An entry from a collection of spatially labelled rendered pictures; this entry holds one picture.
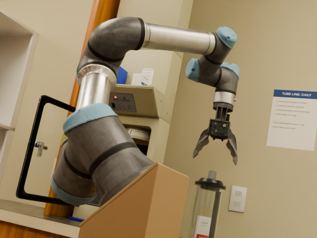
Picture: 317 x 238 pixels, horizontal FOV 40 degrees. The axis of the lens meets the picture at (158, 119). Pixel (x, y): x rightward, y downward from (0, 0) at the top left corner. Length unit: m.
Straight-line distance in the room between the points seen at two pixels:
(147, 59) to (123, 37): 0.67
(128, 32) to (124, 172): 0.53
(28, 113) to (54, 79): 0.26
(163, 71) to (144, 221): 1.15
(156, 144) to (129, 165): 0.95
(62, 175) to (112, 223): 0.24
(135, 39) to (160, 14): 0.73
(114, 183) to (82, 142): 0.13
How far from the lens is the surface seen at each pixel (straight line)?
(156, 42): 1.32
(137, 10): 2.06
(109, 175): 0.86
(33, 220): 1.66
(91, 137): 0.90
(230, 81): 1.56
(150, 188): 0.79
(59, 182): 1.04
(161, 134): 1.83
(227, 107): 1.52
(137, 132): 1.87
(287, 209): 2.04
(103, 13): 2.10
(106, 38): 1.26
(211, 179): 1.51
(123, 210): 0.81
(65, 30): 2.83
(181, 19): 1.97
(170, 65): 1.87
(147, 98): 1.76
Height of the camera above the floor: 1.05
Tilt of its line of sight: 11 degrees up
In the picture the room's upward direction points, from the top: 11 degrees clockwise
